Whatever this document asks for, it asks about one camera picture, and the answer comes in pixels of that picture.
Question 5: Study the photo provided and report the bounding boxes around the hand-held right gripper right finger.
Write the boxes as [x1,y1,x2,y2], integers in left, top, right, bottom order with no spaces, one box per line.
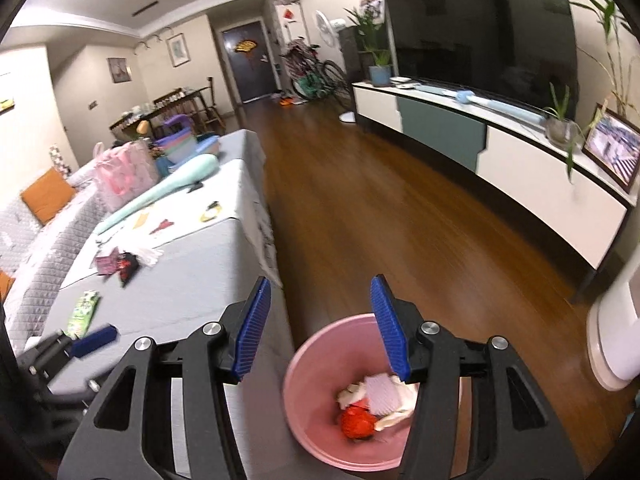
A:
[370,274,585,480]

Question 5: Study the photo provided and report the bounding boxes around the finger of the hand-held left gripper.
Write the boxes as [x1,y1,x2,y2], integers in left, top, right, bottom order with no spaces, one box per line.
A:
[70,324,119,360]

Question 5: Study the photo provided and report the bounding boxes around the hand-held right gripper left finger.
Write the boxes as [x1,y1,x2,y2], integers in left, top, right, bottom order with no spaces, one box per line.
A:
[59,275,273,480]

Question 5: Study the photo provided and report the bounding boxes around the white wrapper with green print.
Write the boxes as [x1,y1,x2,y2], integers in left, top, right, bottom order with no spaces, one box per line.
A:
[336,372,420,431]

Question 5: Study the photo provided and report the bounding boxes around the red plastic bag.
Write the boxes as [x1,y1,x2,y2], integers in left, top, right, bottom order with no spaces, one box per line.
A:
[339,404,378,441]

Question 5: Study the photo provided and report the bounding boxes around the pink plastic bucket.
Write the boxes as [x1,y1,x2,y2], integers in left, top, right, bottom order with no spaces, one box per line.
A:
[281,312,463,472]

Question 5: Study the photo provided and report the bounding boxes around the green snack packet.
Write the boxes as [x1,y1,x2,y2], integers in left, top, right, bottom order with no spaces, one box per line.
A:
[66,290,102,339]

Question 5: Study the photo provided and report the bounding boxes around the black and red packet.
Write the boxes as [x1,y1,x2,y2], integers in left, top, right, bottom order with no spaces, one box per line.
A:
[116,252,140,288]

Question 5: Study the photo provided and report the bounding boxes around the white crumpled tissue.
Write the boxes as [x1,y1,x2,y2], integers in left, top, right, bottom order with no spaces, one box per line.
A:
[131,245,165,267]

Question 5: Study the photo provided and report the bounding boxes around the grey quilted sofa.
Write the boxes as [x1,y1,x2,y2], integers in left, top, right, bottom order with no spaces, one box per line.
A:
[0,160,126,356]

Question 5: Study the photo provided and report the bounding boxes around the white printed table runner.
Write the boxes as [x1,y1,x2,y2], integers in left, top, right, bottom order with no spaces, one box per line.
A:
[95,157,278,288]

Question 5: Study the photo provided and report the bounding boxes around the pink gift bag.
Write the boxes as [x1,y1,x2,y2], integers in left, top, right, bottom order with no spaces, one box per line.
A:
[94,140,162,212]

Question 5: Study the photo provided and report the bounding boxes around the mint green massage hammer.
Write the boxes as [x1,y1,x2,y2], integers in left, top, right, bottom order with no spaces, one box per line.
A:
[95,153,221,235]

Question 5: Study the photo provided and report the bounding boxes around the blue plastic basin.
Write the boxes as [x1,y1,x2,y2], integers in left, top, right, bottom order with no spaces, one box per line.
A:
[192,132,222,157]

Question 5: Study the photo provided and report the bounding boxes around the stack of pastel bowls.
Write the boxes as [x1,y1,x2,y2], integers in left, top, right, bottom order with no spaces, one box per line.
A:
[159,127,198,165]

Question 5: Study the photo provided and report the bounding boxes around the white and green TV cabinet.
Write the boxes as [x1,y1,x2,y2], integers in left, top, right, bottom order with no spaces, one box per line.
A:
[351,80,640,306]

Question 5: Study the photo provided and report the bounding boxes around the dark wooden dining table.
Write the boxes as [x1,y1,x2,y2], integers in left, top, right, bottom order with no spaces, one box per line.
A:
[109,87,211,133]

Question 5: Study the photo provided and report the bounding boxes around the purple plastic stool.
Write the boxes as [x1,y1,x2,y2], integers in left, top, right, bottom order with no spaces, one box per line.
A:
[159,115,193,137]

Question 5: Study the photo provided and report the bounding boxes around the white floor appliance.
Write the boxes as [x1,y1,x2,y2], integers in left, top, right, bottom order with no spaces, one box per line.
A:
[586,270,640,393]

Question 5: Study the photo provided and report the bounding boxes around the dark wooden dining chair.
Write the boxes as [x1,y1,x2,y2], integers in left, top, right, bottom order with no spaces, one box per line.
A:
[195,76,226,131]
[152,91,186,116]

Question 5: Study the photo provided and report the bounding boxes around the light blue long duster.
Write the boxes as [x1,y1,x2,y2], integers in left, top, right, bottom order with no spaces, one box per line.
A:
[415,84,550,126]

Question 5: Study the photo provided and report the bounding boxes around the bicycle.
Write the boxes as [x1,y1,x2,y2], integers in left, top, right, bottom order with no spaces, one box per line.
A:
[279,40,351,108]

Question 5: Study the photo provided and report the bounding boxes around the potted plant in blue pot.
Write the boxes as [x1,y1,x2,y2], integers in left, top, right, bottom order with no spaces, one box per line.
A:
[342,0,396,88]

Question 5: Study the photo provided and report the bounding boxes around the dark entrance door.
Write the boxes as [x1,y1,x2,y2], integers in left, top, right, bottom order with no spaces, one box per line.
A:
[221,21,278,103]

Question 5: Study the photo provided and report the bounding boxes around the small plant in glass vase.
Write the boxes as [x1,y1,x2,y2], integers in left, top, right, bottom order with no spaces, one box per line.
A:
[542,82,588,186]

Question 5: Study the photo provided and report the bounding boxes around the black floor speaker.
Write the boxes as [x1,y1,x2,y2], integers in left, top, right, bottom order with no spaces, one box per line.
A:
[339,25,373,86]

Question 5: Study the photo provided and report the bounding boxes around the brown framed photo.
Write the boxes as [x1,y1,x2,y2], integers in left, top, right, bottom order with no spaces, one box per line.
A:
[581,102,640,193]

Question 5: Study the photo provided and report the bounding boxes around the white tall cabinet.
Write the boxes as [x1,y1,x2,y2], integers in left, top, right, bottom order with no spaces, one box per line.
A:
[272,0,307,58]

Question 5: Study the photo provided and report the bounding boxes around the black flat television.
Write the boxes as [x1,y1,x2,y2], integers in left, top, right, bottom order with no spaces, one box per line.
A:
[382,0,581,111]

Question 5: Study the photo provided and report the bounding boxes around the white standing fan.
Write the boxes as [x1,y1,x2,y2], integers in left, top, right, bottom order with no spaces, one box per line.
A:
[312,10,358,123]

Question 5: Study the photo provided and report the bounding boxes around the tall bamboo plant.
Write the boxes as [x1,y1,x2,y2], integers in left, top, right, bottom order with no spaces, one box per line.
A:
[570,0,633,116]

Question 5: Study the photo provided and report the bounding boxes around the dark framed wall picture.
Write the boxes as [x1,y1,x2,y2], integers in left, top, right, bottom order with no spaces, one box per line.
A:
[107,57,132,83]

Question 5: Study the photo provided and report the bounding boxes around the pale framed wall picture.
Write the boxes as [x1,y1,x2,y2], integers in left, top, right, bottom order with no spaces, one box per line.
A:
[166,33,191,67]

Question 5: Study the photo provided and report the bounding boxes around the black curved wall hooks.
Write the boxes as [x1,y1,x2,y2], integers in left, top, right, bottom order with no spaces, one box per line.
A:
[135,25,173,53]

